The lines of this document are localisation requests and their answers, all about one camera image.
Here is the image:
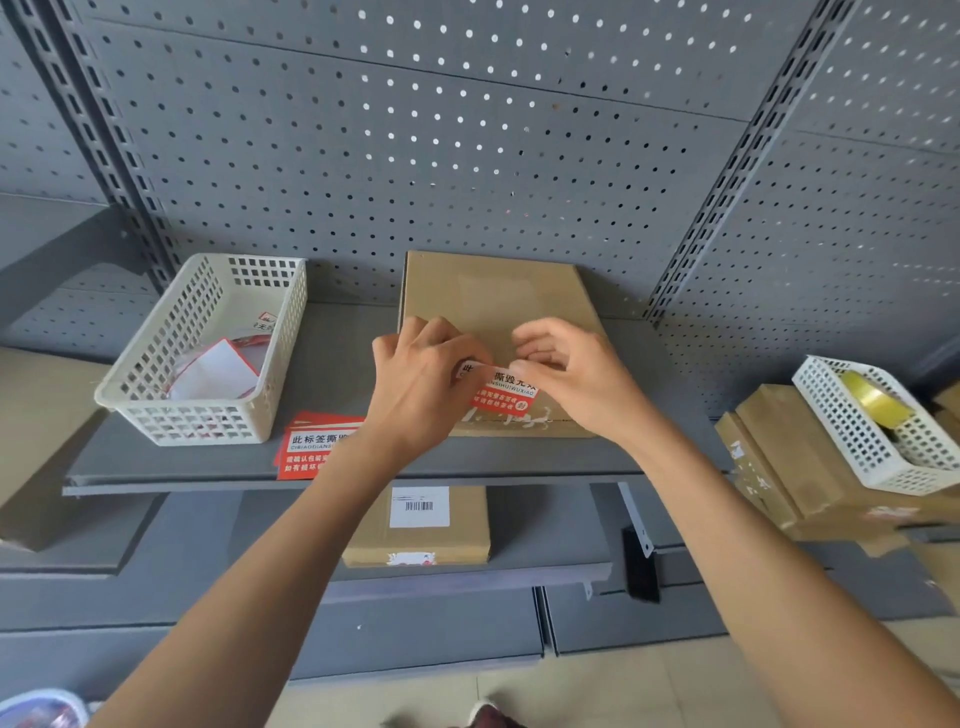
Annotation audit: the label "person's left hand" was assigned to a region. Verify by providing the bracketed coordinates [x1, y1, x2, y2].
[367, 315, 494, 460]

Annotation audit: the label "person's left forearm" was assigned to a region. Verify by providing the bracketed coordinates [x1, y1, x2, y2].
[88, 438, 421, 728]

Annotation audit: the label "stack of red label stickers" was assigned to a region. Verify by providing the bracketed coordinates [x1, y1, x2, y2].
[275, 410, 369, 482]

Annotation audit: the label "flat brown cardboard box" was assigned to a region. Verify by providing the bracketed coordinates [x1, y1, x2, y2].
[396, 250, 610, 439]

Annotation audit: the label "red and white label sticker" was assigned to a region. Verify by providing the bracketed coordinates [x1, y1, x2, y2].
[453, 360, 543, 421]

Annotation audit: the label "plain brown cardboard box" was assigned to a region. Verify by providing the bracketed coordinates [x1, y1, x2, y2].
[0, 345, 115, 554]

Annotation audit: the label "person's right forearm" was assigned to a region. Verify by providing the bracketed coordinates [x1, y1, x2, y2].
[618, 435, 960, 728]

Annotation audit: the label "person's shoe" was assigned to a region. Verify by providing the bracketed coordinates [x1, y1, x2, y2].
[467, 700, 528, 728]

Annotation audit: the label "clear plastic bag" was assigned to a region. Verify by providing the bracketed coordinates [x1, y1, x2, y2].
[0, 687, 93, 728]

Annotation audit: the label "cardboard box with barcode label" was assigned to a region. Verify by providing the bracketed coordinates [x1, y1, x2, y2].
[342, 486, 493, 570]

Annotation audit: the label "peeled sticker backing papers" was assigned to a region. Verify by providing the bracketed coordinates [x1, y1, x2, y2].
[165, 311, 280, 402]

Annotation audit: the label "grey metal lower shelf board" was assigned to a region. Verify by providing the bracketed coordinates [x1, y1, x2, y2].
[0, 480, 624, 605]

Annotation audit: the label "grey slotted shelf upright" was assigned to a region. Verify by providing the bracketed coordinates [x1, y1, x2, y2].
[9, 0, 181, 292]
[643, 0, 860, 325]

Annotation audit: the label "small white mesh basket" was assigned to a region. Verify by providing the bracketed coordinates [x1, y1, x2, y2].
[792, 354, 960, 498]

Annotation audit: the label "stacked brown cardboard boxes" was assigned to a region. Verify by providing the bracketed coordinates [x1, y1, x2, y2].
[714, 383, 960, 558]

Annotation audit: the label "person's right hand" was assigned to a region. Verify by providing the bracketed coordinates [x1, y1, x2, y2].
[510, 317, 666, 456]

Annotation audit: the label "white plastic mesh basket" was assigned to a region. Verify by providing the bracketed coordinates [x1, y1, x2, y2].
[94, 252, 309, 448]

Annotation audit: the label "grey metal shelf bracket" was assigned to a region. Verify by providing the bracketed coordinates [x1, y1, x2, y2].
[616, 482, 656, 560]

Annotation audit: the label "grey metal shelf board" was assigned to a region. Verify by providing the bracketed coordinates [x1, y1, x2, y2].
[62, 298, 732, 498]
[0, 480, 624, 605]

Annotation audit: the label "black rectangular object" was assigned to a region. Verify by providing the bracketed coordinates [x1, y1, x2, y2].
[621, 526, 663, 605]

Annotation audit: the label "grey perforated back panel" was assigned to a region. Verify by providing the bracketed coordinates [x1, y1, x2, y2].
[0, 11, 162, 361]
[652, 0, 960, 421]
[71, 0, 822, 320]

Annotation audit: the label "yellow tape roll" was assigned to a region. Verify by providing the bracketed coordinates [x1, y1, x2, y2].
[837, 370, 914, 434]

